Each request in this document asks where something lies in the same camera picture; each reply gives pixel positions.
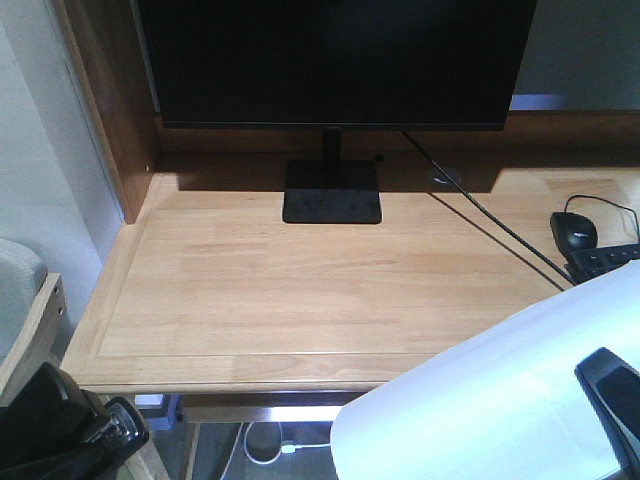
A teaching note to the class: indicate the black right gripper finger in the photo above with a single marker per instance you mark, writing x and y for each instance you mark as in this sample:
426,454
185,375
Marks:
612,388

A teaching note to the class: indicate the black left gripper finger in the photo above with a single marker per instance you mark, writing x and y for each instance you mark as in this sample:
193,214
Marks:
45,430

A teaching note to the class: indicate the black stapler with orange button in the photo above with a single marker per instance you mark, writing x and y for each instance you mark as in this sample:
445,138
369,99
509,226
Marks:
124,434

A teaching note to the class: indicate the white paper sheets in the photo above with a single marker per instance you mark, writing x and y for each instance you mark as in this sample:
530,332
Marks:
504,404

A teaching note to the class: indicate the wooden desk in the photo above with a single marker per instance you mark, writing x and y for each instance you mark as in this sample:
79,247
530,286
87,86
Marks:
211,292

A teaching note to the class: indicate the wooden chair grey cushion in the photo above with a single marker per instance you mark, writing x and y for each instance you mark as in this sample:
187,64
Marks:
33,309

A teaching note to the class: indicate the black keyboard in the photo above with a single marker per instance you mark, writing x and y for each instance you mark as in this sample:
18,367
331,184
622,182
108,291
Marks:
584,265

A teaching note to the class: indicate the black computer mouse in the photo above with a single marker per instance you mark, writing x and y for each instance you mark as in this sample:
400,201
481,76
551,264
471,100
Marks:
572,232

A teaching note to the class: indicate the black computer monitor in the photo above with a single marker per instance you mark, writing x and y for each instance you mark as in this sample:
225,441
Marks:
335,65

